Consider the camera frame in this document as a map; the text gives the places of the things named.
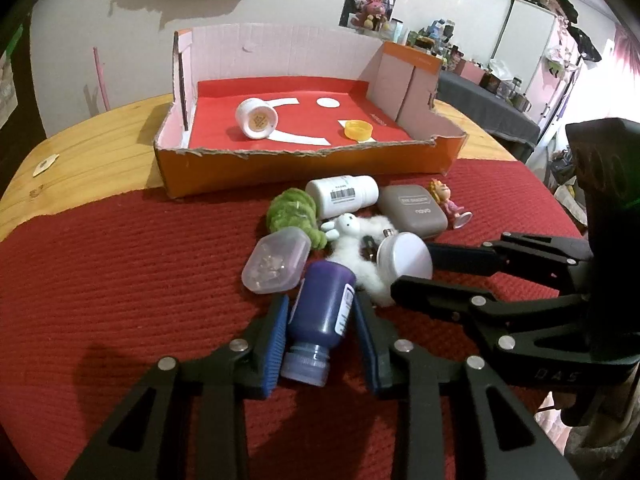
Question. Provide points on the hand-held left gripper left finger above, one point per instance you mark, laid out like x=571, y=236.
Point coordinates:
x=272, y=345

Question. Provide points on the pink stick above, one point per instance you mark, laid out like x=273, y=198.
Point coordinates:
x=101, y=80

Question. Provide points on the white plush toy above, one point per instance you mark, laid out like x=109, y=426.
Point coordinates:
x=350, y=230

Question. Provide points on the taupe eyeshadow case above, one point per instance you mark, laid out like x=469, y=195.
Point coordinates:
x=410, y=207

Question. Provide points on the green plush toy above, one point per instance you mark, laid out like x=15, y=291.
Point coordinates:
x=290, y=212

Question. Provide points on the grey cloth covered table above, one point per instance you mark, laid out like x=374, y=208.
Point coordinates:
x=480, y=105

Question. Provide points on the orange cardboard box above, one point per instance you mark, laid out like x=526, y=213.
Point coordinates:
x=300, y=167

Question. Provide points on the white wardrobe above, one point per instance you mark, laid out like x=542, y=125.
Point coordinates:
x=525, y=40

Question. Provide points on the small white jar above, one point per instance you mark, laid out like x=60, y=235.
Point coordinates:
x=255, y=120

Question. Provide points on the blonde doll figurine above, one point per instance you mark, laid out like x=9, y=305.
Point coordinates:
x=442, y=195

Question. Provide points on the clear plastic case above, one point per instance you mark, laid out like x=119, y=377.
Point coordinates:
x=275, y=260

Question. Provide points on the purple paint bottle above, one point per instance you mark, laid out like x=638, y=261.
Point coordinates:
x=320, y=305

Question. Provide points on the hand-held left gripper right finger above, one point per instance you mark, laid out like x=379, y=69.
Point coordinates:
x=371, y=347

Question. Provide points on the cluster of small bottles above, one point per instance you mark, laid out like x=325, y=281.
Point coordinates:
x=435, y=35

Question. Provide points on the small paper card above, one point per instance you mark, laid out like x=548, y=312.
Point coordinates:
x=45, y=165

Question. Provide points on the yellow bottle cap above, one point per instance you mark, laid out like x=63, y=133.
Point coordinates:
x=357, y=130

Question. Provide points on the red woven table mat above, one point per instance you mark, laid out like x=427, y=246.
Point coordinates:
x=125, y=270

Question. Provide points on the white pill bottle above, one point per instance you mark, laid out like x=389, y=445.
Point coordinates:
x=345, y=195

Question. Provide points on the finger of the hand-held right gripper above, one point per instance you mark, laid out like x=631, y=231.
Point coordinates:
x=525, y=257
x=500, y=310

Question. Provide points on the pink box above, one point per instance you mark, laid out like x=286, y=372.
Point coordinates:
x=472, y=69

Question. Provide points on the dark hanging clothes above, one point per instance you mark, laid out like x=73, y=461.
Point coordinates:
x=585, y=40

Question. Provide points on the metal pot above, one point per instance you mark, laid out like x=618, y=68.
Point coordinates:
x=521, y=101

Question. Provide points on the round white lidded jar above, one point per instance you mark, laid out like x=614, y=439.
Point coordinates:
x=405, y=257

